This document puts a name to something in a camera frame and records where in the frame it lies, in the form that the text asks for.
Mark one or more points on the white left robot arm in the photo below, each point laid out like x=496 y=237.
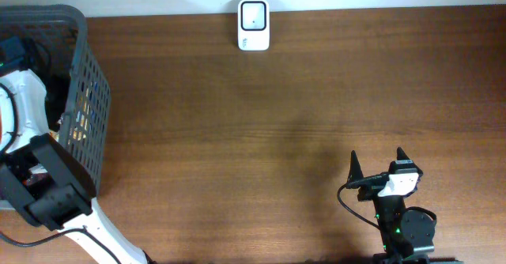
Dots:
x=53 y=126

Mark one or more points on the white barcode scanner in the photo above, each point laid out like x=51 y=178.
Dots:
x=253 y=25

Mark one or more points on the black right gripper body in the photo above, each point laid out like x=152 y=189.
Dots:
x=371 y=181

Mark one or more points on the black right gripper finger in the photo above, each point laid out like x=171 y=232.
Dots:
x=401 y=155
x=355 y=175

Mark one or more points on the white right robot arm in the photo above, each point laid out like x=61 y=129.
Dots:
x=406 y=232

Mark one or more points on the grey plastic basket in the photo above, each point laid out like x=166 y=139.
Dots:
x=55 y=103

